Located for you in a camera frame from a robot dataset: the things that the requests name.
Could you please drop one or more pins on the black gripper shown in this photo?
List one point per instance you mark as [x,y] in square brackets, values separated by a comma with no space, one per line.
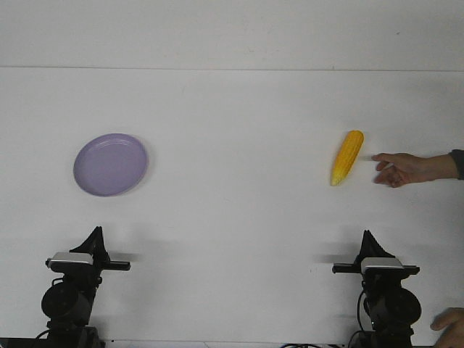
[94,246]
[371,248]

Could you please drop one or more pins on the purple round plate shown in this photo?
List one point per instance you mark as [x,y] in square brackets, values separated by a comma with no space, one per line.
[110,165]

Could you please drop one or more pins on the yellow corn cob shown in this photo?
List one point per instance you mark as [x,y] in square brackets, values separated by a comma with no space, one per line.
[346,156]

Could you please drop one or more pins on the forearm with dark sleeve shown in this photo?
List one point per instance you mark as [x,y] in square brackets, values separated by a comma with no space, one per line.
[448,166]

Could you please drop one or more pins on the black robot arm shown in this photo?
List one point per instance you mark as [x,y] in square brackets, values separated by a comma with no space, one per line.
[386,310]
[69,301]

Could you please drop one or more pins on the person's right hand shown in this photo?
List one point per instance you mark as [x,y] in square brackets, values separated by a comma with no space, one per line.
[395,170]

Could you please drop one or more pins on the person's hand at corner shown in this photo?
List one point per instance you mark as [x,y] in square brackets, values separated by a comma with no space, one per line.
[450,323]

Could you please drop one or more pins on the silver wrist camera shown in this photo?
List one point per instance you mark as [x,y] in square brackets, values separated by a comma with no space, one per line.
[380,263]
[63,262]

